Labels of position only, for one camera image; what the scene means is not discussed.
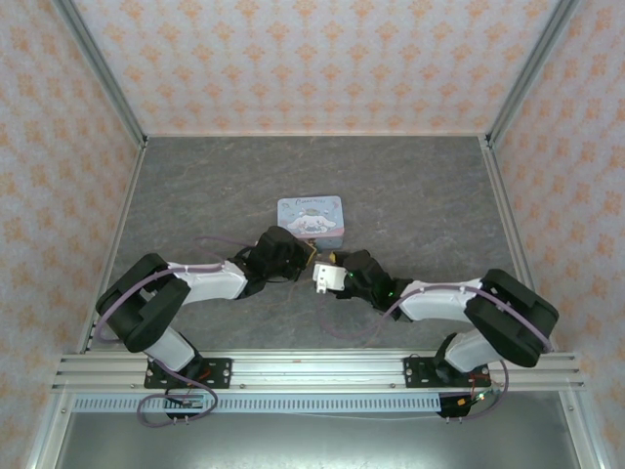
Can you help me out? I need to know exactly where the cartoon dog tin box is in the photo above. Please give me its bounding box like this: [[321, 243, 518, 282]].
[[275, 195, 345, 250]]

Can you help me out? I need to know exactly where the right base circuit board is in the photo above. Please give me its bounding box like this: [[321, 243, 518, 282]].
[[458, 390, 499, 406]]

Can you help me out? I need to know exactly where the grey metal shelf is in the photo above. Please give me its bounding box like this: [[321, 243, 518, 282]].
[[53, 412, 582, 469]]

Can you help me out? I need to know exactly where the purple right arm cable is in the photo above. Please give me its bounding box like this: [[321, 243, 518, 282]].
[[319, 285, 556, 353]]

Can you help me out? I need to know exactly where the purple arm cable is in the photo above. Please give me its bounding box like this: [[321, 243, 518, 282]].
[[95, 235, 260, 343], [319, 285, 556, 353]]

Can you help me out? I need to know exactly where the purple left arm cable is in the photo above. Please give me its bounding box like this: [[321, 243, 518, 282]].
[[95, 235, 260, 343]]

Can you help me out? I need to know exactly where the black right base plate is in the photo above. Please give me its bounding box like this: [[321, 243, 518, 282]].
[[403, 356, 494, 390]]

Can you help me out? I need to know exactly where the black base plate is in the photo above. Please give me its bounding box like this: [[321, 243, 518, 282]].
[[403, 356, 494, 390], [144, 358, 233, 390]]

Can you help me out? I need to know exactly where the aluminium mounting rail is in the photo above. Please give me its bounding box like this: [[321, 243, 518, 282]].
[[51, 348, 586, 393]]

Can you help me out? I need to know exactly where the aluminium back edge rail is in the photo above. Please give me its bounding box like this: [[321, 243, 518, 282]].
[[145, 131, 490, 140]]

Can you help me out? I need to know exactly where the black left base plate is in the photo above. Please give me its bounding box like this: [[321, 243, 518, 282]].
[[144, 358, 233, 390]]

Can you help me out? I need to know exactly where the white slotted cable duct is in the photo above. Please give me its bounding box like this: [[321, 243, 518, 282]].
[[71, 394, 443, 415]]

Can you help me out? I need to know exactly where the aluminium floor edge rail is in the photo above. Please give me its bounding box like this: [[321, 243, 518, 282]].
[[77, 139, 149, 356], [480, 136, 548, 353]]

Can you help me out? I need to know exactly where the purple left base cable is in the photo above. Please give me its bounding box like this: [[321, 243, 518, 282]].
[[137, 386, 218, 427]]

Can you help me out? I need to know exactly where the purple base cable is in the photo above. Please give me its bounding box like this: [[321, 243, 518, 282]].
[[137, 386, 218, 427], [453, 363, 512, 422]]

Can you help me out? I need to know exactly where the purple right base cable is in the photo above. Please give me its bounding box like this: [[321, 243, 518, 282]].
[[453, 363, 512, 422]]

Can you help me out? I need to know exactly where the aluminium frame post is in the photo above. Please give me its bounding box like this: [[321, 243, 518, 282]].
[[52, 0, 149, 149], [486, 0, 583, 149], [23, 390, 75, 469], [560, 390, 612, 469]]

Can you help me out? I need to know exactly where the aluminium lower frame post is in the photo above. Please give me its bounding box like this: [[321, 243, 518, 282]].
[[560, 390, 612, 469], [23, 390, 75, 469]]

